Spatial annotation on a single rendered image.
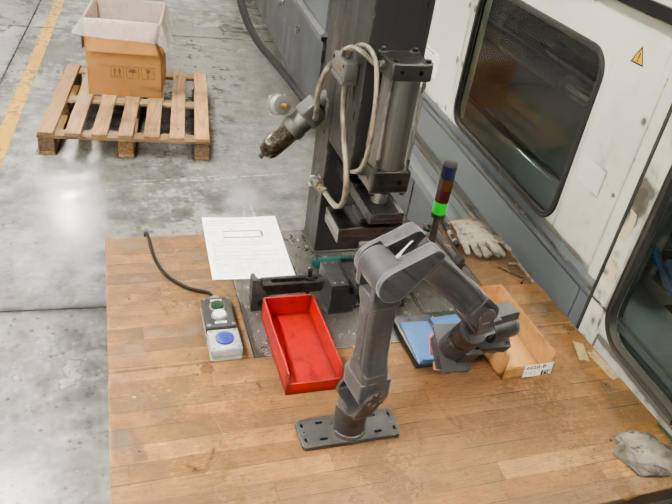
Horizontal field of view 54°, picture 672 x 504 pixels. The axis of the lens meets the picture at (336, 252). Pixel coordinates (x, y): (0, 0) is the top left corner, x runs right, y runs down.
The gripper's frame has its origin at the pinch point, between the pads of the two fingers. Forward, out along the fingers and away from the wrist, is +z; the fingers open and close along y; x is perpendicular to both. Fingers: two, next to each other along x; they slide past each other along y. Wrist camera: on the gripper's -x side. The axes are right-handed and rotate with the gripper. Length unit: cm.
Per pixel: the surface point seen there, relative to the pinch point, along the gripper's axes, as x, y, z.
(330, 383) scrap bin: 24.0, -3.3, 0.8
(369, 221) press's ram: 13.1, 29.5, -8.8
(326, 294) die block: 19.1, 21.2, 12.3
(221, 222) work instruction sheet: 40, 53, 36
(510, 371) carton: -16.8, -3.8, -0.7
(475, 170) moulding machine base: -51, 80, 47
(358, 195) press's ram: 13.7, 37.7, -6.1
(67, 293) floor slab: 95, 84, 158
